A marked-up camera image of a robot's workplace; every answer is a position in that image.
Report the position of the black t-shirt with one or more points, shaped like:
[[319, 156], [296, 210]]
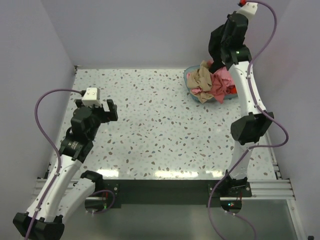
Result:
[[214, 49]]

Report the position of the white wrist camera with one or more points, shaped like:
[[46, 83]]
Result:
[[247, 9], [91, 97]]

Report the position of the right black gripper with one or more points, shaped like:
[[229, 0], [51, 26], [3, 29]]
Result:
[[226, 19]]

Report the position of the orange t-shirt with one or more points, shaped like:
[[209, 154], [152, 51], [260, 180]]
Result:
[[232, 90]]

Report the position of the teal plastic laundry basket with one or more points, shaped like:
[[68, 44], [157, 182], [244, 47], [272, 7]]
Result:
[[212, 100]]

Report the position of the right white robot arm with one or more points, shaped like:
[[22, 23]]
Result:
[[254, 119]]

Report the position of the light pink t-shirt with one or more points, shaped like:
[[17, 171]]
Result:
[[196, 91]]

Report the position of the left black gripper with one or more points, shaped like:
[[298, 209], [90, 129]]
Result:
[[106, 114]]

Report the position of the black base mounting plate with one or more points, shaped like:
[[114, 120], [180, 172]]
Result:
[[170, 192]]

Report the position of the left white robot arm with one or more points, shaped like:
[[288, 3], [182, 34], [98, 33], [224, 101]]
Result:
[[46, 217]]

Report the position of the aluminium frame rail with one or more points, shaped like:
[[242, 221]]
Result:
[[279, 189]]

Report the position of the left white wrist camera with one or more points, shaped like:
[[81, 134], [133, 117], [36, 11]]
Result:
[[91, 97]]

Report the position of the beige t-shirt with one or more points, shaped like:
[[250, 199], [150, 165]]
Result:
[[200, 78]]

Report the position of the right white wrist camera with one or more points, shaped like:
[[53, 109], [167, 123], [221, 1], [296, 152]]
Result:
[[247, 9]]

